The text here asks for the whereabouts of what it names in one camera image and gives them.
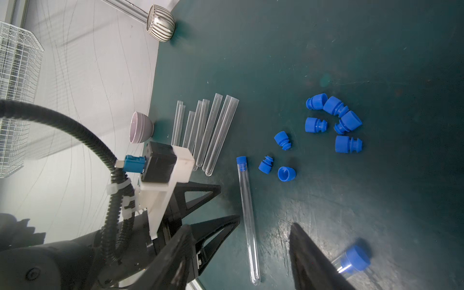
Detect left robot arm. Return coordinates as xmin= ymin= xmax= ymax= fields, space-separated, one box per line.
xmin=1 ymin=100 xmax=240 ymax=290

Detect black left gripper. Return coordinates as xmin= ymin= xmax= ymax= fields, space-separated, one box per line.
xmin=153 ymin=182 xmax=240 ymax=283

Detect purple bowl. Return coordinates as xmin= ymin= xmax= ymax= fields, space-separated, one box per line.
xmin=129 ymin=112 xmax=154 ymax=144

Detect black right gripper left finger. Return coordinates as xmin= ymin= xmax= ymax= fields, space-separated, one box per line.
xmin=129 ymin=225 xmax=193 ymax=290

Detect striped ceramic cup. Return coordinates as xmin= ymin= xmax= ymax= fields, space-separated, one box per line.
xmin=146 ymin=5 xmax=176 ymax=42

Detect white wire basket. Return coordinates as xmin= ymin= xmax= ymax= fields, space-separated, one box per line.
xmin=1 ymin=22 xmax=44 ymax=178

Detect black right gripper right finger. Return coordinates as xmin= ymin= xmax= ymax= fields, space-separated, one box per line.
xmin=289 ymin=223 xmax=354 ymax=290

